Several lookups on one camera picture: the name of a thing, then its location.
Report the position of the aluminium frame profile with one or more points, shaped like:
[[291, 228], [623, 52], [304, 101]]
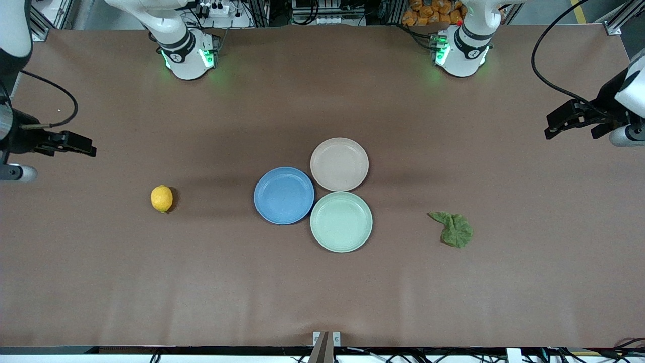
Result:
[[39, 22], [622, 17]]

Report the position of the metal table edge bracket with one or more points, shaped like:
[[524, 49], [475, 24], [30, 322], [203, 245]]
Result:
[[336, 339]]

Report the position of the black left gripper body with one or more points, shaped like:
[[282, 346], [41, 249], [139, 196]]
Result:
[[608, 102]]

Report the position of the green lettuce leaf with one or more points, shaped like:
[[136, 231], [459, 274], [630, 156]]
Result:
[[456, 232]]

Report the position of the white power strip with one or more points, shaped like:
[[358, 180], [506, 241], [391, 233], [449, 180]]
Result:
[[214, 9]]

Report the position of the yellow lemon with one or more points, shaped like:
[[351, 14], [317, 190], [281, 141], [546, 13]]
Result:
[[162, 198]]

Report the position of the brown camera stand bar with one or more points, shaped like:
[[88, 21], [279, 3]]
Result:
[[321, 350]]

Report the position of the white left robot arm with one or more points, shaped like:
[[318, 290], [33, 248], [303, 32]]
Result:
[[461, 58]]

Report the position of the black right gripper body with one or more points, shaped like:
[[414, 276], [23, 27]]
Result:
[[19, 135]]

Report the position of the bag of orange items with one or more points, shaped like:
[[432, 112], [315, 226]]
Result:
[[428, 12]]

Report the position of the light green plate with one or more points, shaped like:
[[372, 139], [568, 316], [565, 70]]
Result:
[[341, 222]]

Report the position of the blue plate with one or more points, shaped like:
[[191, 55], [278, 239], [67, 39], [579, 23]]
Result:
[[283, 195]]

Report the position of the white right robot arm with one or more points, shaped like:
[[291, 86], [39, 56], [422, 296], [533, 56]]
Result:
[[184, 63]]

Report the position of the beige plate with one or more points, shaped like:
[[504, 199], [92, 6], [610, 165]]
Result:
[[339, 164]]

